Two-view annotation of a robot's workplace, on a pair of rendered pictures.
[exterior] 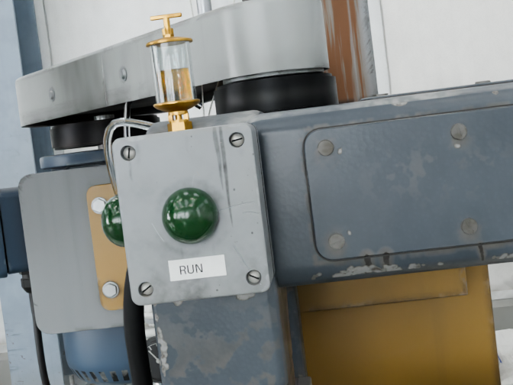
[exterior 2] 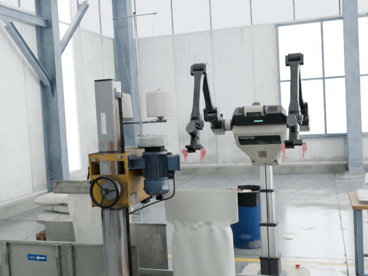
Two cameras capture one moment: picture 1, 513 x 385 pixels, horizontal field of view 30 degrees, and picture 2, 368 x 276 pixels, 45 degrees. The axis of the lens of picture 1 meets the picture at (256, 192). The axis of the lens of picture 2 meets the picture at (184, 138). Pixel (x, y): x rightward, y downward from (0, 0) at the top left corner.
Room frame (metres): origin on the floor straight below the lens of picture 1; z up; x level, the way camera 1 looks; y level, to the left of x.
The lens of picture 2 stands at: (3.49, 0.92, 1.53)
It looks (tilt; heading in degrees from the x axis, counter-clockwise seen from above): 3 degrees down; 193
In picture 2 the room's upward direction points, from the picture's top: 3 degrees counter-clockwise
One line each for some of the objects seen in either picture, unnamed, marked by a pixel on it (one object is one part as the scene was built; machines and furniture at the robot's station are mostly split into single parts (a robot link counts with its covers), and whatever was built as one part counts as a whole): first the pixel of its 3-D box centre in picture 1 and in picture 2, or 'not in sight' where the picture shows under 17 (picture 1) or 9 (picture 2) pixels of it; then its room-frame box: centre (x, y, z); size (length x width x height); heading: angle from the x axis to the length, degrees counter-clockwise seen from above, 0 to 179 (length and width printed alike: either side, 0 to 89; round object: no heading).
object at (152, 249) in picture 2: not in sight; (104, 247); (0.36, -0.52, 0.54); 1.05 x 0.02 x 0.41; 85
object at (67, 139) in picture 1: (106, 134); (154, 148); (1.05, 0.16, 1.35); 0.12 x 0.12 x 0.04
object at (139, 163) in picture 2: not in sight; (139, 162); (1.08, 0.07, 1.27); 0.12 x 0.09 x 0.09; 175
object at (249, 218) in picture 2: not in sight; (247, 216); (-1.56, 0.41, 0.32); 0.51 x 0.48 x 0.65; 175
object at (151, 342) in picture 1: (159, 358); not in sight; (0.76, 0.09, 1.16); 0.04 x 0.02 x 0.04; 85
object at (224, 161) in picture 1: (196, 211); not in sight; (0.53, 0.03, 1.29); 0.08 x 0.05 x 0.09; 85
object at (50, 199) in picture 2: not in sight; (61, 196); (-1.69, -2.02, 0.56); 0.66 x 0.43 x 0.15; 173
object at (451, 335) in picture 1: (343, 262); (121, 176); (1.01, -0.08, 1.18); 0.34 x 0.25 x 0.31; 175
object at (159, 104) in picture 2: not in sight; (159, 104); (0.91, 0.16, 1.61); 0.17 x 0.17 x 0.17
